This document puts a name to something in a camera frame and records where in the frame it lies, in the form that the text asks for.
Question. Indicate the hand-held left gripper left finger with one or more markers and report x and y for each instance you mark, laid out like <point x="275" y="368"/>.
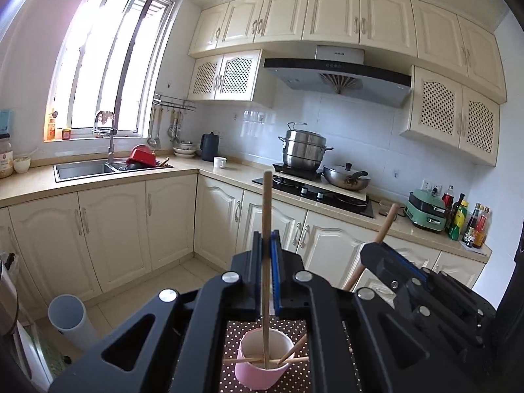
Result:
<point x="257" y="272"/>

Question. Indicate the steel kitchen faucet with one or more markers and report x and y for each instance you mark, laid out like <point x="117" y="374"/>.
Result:
<point x="110" y="147"/>

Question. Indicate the hanging metal ladle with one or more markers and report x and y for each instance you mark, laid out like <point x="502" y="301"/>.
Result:
<point x="152" y="139"/>

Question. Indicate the red pot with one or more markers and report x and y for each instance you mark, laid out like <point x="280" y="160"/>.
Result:
<point x="141" y="156"/>

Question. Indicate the teal box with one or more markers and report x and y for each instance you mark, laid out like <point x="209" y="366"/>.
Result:
<point x="6" y="120"/>

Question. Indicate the cream upper wall cabinets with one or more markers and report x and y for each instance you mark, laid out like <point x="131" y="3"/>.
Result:
<point x="335" y="16"/>

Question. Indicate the small clear container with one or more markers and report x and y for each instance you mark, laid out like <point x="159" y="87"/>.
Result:
<point x="389" y="208"/>

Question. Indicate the white wall outlet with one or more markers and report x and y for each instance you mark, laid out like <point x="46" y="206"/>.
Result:
<point x="430" y="186"/>

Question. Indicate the beige stove cover board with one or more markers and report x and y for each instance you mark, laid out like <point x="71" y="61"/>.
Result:
<point x="319" y="186"/>

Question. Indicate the cream base kitchen cabinets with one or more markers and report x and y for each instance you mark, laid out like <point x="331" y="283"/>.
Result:
<point x="114" y="229"/>

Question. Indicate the white mug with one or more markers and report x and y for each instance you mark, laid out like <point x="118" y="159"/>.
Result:
<point x="220" y="163"/>

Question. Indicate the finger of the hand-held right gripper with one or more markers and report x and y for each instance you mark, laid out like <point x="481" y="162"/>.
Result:
<point x="385" y="262"/>
<point x="405" y="258"/>

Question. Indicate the steel wok with lid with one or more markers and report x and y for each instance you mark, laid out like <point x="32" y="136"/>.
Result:
<point x="346" y="177"/>

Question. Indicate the yellow sauce bottle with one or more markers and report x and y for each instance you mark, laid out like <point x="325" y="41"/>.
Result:
<point x="51" y="127"/>

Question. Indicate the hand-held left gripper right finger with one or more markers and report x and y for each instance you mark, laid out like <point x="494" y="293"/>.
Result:
<point x="276" y="274"/>

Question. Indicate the long wooden chopstick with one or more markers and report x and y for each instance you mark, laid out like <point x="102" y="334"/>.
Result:
<point x="297" y="344"/>
<point x="387" y="223"/>
<point x="241" y="360"/>
<point x="267" y="204"/>

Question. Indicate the row of condiment bottles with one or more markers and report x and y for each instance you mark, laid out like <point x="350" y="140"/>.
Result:
<point x="458" y="221"/>

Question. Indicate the clear food jar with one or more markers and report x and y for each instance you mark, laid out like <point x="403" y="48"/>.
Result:
<point x="5" y="157"/>

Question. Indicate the black glass range hood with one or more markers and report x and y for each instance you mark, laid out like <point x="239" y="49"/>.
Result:
<point x="339" y="73"/>

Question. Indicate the green electric cooker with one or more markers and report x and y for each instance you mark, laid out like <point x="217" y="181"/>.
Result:
<point x="425" y="211"/>

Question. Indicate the small red box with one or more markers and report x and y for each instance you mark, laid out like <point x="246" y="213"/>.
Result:
<point x="66" y="133"/>

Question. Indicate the white cylindrical bin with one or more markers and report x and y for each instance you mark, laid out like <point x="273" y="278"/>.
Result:
<point x="75" y="323"/>

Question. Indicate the stainless steel steamer pot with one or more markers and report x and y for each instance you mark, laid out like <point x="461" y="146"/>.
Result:
<point x="303" y="149"/>

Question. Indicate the stack of white bowls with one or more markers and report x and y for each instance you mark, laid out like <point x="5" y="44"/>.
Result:
<point x="184" y="150"/>

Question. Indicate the cream lattice door cabinet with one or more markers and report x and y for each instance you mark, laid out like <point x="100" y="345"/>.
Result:
<point x="450" y="114"/>
<point x="235" y="73"/>

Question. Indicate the metal wall rack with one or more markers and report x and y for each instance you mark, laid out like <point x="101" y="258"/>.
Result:
<point x="176" y="103"/>

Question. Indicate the stainless steel sink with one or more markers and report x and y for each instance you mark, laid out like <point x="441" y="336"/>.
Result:
<point x="82" y="170"/>

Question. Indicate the barred kitchen window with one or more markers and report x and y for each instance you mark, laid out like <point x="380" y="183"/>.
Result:
<point x="94" y="69"/>

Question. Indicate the black gas stove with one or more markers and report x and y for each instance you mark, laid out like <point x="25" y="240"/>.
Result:
<point x="327" y="201"/>

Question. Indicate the dark electric kettle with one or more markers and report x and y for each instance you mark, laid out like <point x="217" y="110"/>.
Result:
<point x="209" y="147"/>

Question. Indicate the hanging kitchen utensils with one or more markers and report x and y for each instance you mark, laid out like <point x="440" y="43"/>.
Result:
<point x="174" y="127"/>

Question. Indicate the pink cup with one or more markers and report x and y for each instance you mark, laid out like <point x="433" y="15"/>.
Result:
<point x="254" y="376"/>

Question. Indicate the brown polka dot tablecloth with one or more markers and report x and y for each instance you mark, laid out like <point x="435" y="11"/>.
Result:
<point x="294" y="327"/>

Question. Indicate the beige kitchen countertop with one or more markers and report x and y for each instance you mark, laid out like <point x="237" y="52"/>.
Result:
<point x="37" y="186"/>

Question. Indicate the small white bowl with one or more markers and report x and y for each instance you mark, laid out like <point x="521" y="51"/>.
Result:
<point x="21" y="165"/>

